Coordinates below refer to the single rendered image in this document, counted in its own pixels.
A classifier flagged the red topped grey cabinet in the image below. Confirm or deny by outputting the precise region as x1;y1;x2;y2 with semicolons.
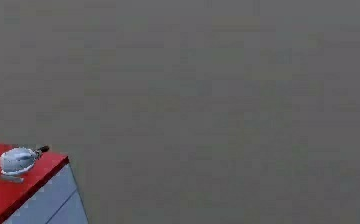
0;142;90;224

